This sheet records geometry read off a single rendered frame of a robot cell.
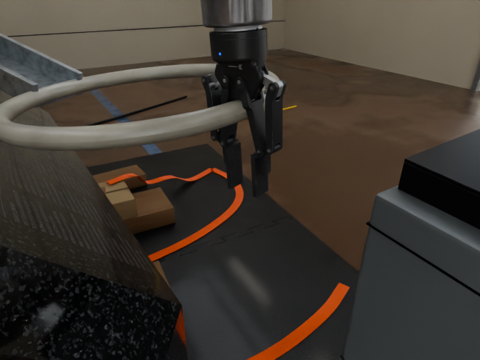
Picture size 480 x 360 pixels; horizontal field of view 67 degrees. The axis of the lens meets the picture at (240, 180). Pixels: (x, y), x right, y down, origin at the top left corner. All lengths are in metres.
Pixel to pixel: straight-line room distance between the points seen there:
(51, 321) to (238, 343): 0.89
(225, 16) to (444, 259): 0.43
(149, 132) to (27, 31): 5.48
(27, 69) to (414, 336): 0.94
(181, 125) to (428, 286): 0.42
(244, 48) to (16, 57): 0.66
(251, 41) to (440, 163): 0.34
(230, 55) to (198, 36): 6.06
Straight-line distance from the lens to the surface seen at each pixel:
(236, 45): 0.47
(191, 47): 6.49
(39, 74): 0.96
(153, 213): 1.84
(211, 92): 0.55
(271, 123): 0.49
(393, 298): 0.68
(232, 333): 1.38
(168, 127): 0.46
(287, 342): 1.37
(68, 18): 5.94
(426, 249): 0.60
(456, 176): 0.60
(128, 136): 0.46
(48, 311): 0.56
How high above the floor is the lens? 1.09
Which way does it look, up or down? 28 degrees down
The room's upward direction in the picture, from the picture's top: straight up
